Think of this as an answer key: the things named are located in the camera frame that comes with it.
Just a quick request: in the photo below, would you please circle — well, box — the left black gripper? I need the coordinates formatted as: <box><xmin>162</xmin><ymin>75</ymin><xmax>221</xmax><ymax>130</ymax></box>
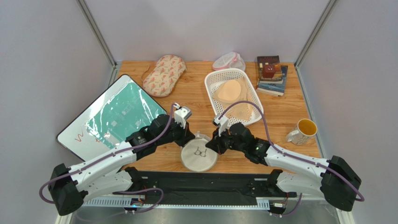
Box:
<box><xmin>156</xmin><ymin>118</ymin><xmax>195</xmax><ymax>147</ymax></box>

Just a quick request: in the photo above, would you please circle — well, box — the round white mesh laundry bag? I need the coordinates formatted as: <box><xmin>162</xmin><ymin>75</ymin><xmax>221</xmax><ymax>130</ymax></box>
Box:
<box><xmin>180</xmin><ymin>132</ymin><xmax>218</xmax><ymax>172</ymax></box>

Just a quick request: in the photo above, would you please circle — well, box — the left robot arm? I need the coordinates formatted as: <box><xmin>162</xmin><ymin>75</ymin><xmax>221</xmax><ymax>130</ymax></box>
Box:
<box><xmin>45</xmin><ymin>108</ymin><xmax>195</xmax><ymax>216</ymax></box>

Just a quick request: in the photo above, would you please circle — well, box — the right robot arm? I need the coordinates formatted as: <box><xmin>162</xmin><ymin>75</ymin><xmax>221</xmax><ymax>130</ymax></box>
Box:
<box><xmin>206</xmin><ymin>123</ymin><xmax>364</xmax><ymax>211</ymax></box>

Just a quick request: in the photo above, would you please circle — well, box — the beige bra in basket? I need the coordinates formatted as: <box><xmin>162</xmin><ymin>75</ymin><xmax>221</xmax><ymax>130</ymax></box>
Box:
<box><xmin>212</xmin><ymin>78</ymin><xmax>253</xmax><ymax>120</ymax></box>

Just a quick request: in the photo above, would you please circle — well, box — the pink-trimmed mesh bag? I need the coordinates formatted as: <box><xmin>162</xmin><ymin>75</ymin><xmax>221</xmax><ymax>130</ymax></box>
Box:
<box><xmin>212</xmin><ymin>51</ymin><xmax>246</xmax><ymax>71</ymax></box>

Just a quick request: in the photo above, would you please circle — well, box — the floral fabric pouch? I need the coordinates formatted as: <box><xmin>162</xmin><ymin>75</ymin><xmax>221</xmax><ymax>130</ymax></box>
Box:
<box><xmin>142</xmin><ymin>55</ymin><xmax>187</xmax><ymax>98</ymax></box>

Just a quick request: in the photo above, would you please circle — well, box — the whiteboard with green sheet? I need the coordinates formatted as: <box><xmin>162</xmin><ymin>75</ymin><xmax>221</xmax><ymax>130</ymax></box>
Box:
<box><xmin>57</xmin><ymin>75</ymin><xmax>169</xmax><ymax>161</ymax></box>

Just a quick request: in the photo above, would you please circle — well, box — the white perforated plastic basket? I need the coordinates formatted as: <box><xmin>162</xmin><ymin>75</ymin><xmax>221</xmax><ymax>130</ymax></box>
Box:
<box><xmin>204</xmin><ymin>68</ymin><xmax>263</xmax><ymax>127</ymax></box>

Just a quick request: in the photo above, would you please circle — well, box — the stack of books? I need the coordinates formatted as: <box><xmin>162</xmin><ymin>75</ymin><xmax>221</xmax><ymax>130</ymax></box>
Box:
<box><xmin>256</xmin><ymin>56</ymin><xmax>288</xmax><ymax>96</ymax></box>

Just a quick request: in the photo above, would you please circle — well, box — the white mug yellow inside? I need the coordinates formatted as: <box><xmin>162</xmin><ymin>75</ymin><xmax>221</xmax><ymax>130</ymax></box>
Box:
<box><xmin>285</xmin><ymin>119</ymin><xmax>318</xmax><ymax>145</ymax></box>

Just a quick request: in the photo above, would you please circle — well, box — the dark red cube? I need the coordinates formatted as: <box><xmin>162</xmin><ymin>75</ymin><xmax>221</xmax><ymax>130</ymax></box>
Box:
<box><xmin>262</xmin><ymin>64</ymin><xmax>276</xmax><ymax>79</ymax></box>

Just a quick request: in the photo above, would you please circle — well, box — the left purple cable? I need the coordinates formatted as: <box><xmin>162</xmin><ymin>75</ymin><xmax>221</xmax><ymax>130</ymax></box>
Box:
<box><xmin>39</xmin><ymin>103</ymin><xmax>181</xmax><ymax>204</ymax></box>

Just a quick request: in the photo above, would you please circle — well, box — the purple cable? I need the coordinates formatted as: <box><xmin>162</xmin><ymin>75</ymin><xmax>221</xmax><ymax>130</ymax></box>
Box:
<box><xmin>217</xmin><ymin>100</ymin><xmax>365</xmax><ymax>202</ymax></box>
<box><xmin>39</xmin><ymin>103</ymin><xmax>181</xmax><ymax>204</ymax></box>

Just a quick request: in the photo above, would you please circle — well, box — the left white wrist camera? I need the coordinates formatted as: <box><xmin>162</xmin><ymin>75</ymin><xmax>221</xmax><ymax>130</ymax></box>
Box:
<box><xmin>174</xmin><ymin>105</ymin><xmax>192</xmax><ymax>128</ymax></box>

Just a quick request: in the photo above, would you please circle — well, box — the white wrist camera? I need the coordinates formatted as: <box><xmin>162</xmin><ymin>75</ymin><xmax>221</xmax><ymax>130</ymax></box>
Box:
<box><xmin>174</xmin><ymin>105</ymin><xmax>192</xmax><ymax>128</ymax></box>
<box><xmin>213</xmin><ymin>114</ymin><xmax>228</xmax><ymax>137</ymax></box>

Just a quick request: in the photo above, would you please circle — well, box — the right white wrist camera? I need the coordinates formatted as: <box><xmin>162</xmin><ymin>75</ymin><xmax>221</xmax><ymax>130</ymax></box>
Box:
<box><xmin>213</xmin><ymin>114</ymin><xmax>228</xmax><ymax>137</ymax></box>

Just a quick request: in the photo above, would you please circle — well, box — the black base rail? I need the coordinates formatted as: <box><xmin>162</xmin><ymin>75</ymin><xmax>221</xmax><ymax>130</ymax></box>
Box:
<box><xmin>127</xmin><ymin>168</ymin><xmax>297</xmax><ymax>213</ymax></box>

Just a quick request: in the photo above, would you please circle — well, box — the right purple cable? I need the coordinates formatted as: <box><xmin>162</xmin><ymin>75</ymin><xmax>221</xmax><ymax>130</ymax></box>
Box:
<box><xmin>217</xmin><ymin>100</ymin><xmax>365</xmax><ymax>202</ymax></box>

